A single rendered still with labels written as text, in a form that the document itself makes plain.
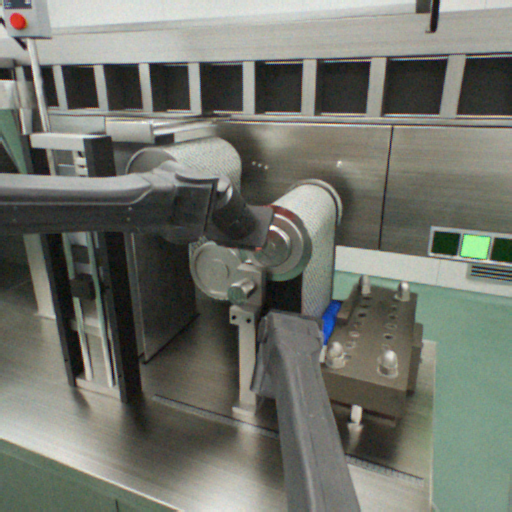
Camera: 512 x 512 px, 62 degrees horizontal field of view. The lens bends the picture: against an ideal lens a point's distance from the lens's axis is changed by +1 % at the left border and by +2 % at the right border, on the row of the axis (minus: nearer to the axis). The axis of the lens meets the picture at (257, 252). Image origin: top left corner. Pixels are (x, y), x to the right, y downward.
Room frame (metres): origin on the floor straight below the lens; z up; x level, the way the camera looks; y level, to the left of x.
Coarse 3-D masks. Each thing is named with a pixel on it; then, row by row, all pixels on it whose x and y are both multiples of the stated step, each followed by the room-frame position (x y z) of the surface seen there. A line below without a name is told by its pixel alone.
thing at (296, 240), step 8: (280, 216) 0.71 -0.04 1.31; (272, 224) 0.72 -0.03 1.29; (280, 224) 0.71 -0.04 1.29; (288, 224) 0.71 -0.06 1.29; (288, 232) 0.71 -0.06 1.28; (296, 232) 0.70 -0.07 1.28; (296, 240) 0.70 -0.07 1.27; (296, 248) 0.70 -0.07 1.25; (248, 256) 0.74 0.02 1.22; (296, 256) 0.70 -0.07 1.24; (256, 264) 0.73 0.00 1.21; (288, 264) 0.71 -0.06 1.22; (296, 264) 0.70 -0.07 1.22; (272, 272) 0.72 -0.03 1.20; (280, 272) 0.71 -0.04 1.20
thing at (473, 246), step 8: (464, 240) 0.89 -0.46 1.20; (472, 240) 0.89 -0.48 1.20; (480, 240) 0.88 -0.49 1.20; (488, 240) 0.88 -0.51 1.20; (464, 248) 0.89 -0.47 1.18; (472, 248) 0.89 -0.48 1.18; (480, 248) 0.88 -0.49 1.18; (464, 256) 0.89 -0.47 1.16; (472, 256) 0.88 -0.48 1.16; (480, 256) 0.88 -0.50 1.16
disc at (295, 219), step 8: (280, 208) 0.72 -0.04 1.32; (288, 216) 0.71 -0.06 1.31; (296, 216) 0.71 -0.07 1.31; (296, 224) 0.71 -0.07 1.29; (304, 224) 0.70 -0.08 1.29; (304, 232) 0.70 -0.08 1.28; (304, 240) 0.70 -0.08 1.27; (304, 248) 0.70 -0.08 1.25; (304, 256) 0.70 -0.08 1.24; (248, 264) 0.74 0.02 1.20; (304, 264) 0.70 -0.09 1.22; (288, 272) 0.71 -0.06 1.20; (296, 272) 0.71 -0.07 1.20; (280, 280) 0.72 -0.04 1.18
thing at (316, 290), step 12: (324, 252) 0.84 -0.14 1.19; (324, 264) 0.85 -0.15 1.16; (312, 276) 0.75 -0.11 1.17; (324, 276) 0.85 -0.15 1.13; (312, 288) 0.76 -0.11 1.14; (324, 288) 0.86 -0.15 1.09; (312, 300) 0.76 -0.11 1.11; (324, 300) 0.87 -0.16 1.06; (312, 312) 0.77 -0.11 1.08; (324, 312) 0.87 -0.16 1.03
